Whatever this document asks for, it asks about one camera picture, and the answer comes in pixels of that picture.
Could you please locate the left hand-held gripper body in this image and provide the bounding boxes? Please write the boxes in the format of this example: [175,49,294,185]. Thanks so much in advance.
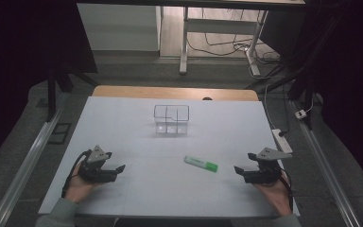
[78,145,118,184]

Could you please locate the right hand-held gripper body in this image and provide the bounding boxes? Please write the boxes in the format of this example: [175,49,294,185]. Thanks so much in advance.
[243,147,294,185]

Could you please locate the green highlighter pen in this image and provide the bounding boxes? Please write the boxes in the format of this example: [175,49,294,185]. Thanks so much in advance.
[183,154,219,174]

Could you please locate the clear plastic organizer box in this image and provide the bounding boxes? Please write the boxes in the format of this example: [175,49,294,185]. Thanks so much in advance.
[153,104,190,137]

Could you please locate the person's left hand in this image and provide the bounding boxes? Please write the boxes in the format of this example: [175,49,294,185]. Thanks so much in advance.
[63,162,99,203]

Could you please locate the person's right hand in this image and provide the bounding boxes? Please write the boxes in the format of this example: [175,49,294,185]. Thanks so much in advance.
[252,171,293,218]

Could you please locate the white power strip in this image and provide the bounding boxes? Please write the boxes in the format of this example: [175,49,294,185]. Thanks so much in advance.
[270,128,294,155]

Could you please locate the white table sheet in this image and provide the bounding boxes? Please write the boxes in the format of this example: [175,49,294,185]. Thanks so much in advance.
[38,96,301,218]

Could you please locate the black metal stand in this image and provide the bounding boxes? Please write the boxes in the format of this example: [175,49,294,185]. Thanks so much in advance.
[244,12,344,131]
[45,53,100,123]

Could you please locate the white cabinet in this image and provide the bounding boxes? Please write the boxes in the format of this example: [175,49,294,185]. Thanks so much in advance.
[77,3,163,53]

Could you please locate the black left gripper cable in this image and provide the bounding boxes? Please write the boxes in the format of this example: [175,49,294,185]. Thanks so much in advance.
[60,149,93,199]

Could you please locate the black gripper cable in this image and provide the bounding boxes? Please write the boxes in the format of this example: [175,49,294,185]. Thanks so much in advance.
[60,149,93,199]
[278,173,295,213]

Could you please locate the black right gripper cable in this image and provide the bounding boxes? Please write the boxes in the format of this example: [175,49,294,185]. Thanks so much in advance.
[278,173,295,213]

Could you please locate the white power strip cable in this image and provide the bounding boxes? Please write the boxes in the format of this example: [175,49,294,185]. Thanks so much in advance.
[263,82,277,131]

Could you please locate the aluminium rail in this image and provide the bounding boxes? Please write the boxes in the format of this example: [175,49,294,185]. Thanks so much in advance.
[287,99,363,227]
[0,93,72,227]

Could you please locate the black floor cables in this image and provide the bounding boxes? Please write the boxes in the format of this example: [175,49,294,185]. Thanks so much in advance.
[186,8,289,83]

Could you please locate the white desk frame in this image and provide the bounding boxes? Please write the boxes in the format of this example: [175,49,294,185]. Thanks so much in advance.
[179,5,269,78]

